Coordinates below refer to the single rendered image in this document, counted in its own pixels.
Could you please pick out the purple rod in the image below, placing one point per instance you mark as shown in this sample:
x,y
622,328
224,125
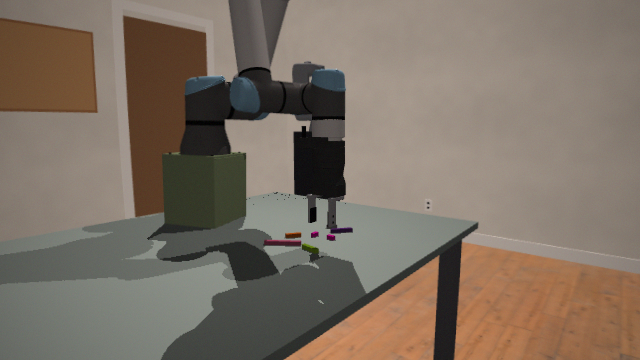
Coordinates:
x,y
340,230

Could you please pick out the lime green rectangular bar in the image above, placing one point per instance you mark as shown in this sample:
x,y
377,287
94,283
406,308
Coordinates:
x,y
310,248

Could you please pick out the pink rod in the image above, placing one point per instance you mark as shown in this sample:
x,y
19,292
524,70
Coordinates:
x,y
283,242

